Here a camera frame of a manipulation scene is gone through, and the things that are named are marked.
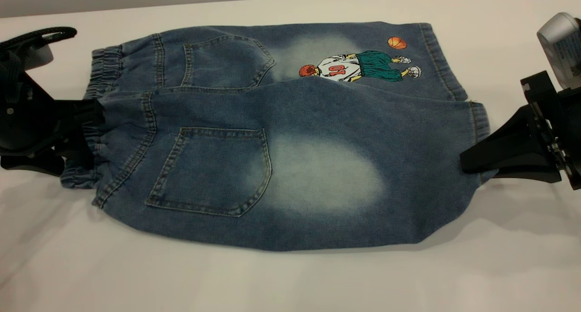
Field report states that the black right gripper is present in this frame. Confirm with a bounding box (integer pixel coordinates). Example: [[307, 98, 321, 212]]
[[460, 70, 581, 190]]

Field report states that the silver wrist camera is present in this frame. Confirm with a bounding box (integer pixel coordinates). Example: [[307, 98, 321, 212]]
[[537, 12, 581, 90], [23, 43, 54, 71]]

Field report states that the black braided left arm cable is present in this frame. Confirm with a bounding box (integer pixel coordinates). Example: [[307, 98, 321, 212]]
[[0, 27, 78, 54]]

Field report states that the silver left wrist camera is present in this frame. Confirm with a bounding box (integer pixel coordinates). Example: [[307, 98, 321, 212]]
[[23, 43, 54, 71]]

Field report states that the blue denim shorts basketball print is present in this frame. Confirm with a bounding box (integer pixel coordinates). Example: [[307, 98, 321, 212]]
[[60, 21, 492, 252]]

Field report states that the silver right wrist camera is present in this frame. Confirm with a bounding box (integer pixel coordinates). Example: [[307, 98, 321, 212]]
[[537, 12, 581, 90]]

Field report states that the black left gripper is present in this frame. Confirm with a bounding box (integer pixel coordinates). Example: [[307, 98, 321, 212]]
[[0, 51, 106, 176]]

